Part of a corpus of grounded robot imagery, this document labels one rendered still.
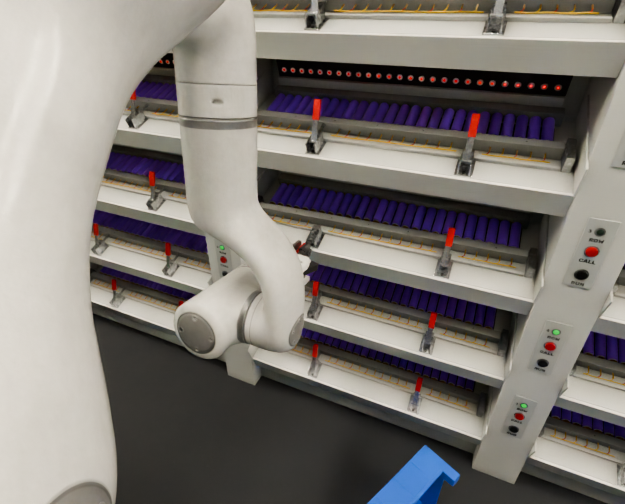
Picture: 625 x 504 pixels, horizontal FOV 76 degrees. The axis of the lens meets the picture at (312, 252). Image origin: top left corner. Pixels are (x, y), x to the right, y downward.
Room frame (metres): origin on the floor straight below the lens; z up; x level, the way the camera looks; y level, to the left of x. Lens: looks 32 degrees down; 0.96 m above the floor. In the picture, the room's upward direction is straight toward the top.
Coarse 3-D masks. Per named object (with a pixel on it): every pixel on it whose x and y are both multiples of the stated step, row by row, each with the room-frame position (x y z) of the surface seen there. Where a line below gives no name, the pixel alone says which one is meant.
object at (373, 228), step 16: (272, 208) 0.81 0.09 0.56; (288, 208) 0.81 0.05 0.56; (320, 224) 0.77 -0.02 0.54; (336, 224) 0.75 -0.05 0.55; (352, 224) 0.74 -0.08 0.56; (368, 224) 0.73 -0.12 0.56; (384, 224) 0.73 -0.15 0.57; (416, 240) 0.69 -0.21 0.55; (432, 240) 0.67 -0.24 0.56; (464, 240) 0.66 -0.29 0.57; (496, 256) 0.63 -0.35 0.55; (512, 256) 0.62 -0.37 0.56
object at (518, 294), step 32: (544, 224) 0.67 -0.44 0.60; (320, 256) 0.71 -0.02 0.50; (352, 256) 0.68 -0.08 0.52; (384, 256) 0.67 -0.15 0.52; (416, 256) 0.66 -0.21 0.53; (480, 256) 0.65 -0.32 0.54; (544, 256) 0.58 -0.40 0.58; (448, 288) 0.60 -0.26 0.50; (480, 288) 0.58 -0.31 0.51; (512, 288) 0.57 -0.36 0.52
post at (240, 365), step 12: (264, 60) 0.94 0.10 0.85; (264, 168) 0.91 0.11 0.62; (216, 264) 0.81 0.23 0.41; (240, 264) 0.79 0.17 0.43; (216, 276) 0.82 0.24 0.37; (228, 348) 0.82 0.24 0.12; (240, 348) 0.80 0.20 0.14; (228, 360) 0.82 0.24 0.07; (240, 360) 0.80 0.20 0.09; (252, 360) 0.79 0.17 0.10; (228, 372) 0.82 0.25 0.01; (240, 372) 0.80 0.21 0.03; (252, 372) 0.79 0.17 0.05; (252, 384) 0.79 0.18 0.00
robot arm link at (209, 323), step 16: (240, 272) 0.49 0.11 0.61; (208, 288) 0.44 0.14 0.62; (224, 288) 0.44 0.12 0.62; (240, 288) 0.44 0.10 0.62; (256, 288) 0.45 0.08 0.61; (192, 304) 0.39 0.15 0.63; (208, 304) 0.40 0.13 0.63; (224, 304) 0.41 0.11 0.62; (240, 304) 0.41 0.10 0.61; (176, 320) 0.40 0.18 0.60; (192, 320) 0.38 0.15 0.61; (208, 320) 0.38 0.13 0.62; (224, 320) 0.38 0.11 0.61; (240, 320) 0.40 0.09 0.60; (192, 336) 0.38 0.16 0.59; (208, 336) 0.37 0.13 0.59; (224, 336) 0.37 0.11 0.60; (240, 336) 0.39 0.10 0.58; (192, 352) 0.38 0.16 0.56; (208, 352) 0.37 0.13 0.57
